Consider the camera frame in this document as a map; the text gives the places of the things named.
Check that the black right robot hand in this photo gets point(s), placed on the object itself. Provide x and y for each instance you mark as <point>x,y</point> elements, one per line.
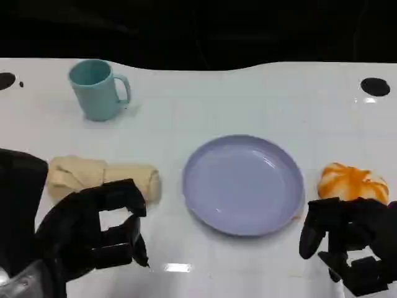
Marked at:
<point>359,223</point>

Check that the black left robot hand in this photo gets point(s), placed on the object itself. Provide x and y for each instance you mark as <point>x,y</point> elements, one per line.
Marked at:
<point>71,229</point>

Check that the beige towel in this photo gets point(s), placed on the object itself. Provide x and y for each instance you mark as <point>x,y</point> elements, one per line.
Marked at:
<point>80,177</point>

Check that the orange and white bread roll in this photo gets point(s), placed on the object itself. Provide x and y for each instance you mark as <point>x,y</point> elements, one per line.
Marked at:
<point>350,183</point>

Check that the lilac plate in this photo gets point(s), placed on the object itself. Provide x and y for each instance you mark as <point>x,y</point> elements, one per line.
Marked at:
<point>242,189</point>

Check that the pale green mug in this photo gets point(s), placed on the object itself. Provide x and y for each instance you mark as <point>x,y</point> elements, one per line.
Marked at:
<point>93,93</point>

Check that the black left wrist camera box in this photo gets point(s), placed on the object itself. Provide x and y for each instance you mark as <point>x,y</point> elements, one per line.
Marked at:
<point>18,198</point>

